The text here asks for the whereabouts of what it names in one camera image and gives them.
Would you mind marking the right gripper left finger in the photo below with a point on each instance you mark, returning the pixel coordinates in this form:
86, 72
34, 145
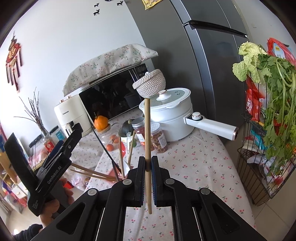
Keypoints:
99, 215

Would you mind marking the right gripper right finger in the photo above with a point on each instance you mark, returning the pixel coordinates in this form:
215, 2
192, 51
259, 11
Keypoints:
197, 214

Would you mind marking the wooden chopstick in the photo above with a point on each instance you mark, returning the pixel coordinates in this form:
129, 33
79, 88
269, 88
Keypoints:
148, 175
130, 149
91, 173

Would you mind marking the red plastic spoon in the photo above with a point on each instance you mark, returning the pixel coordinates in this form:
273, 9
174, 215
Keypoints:
122, 148

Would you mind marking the person's left hand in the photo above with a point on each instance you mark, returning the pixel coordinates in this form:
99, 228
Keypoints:
51, 207

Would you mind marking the red label glass jar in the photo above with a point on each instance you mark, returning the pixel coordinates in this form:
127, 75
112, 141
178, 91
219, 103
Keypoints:
48, 143

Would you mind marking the blue label glass jar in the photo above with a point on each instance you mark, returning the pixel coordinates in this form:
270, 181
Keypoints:
57, 134

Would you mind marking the black chopstick in basket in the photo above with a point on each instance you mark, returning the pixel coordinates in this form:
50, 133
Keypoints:
115, 166

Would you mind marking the cherry print tablecloth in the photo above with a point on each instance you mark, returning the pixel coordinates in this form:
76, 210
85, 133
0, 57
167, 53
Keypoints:
199, 160

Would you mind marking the dried branches in vase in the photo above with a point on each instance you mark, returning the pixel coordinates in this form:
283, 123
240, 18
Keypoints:
33, 112

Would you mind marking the wooden chopstick upright basket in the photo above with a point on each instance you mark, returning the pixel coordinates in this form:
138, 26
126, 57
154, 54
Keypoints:
121, 159

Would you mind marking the glass jar with tangerines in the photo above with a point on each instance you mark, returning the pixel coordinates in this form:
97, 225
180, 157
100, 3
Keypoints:
110, 139

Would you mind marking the white air fryer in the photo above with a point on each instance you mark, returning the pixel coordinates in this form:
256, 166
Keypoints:
70, 112

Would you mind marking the orange pumpkin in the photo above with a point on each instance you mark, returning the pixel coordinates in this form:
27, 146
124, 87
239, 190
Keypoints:
100, 122

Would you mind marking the dark green squash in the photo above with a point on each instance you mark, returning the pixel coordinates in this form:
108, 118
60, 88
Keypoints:
126, 128

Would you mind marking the jar of dried fruit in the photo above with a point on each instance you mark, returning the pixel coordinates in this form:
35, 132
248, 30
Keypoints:
158, 138

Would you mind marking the jar of red snacks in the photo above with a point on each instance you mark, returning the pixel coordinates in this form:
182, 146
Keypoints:
138, 126

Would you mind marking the black microwave oven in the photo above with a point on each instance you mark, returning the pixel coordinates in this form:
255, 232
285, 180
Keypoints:
113, 95

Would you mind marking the red chinese knot ornament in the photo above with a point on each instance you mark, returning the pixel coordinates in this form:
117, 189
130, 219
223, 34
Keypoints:
14, 62

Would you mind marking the red plastic bag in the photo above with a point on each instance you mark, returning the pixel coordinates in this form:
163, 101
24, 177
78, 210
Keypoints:
256, 92

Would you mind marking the woven white basket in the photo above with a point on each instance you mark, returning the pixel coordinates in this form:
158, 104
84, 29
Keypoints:
150, 84

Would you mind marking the green leafy vegetables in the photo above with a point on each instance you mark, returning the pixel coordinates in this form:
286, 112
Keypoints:
279, 76

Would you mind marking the floral cloth cover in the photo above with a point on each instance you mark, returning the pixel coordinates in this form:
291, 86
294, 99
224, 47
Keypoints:
106, 64

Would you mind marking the napa cabbage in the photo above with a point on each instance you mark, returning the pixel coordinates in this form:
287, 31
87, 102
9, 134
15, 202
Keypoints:
248, 66

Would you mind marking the grey refrigerator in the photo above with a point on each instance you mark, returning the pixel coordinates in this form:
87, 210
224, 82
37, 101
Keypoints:
197, 44

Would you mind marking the yellow fridge magnet sheet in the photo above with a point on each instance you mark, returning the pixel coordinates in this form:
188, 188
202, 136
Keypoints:
150, 3

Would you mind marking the black wire rack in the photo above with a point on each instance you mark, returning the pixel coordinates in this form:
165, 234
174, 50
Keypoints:
254, 168

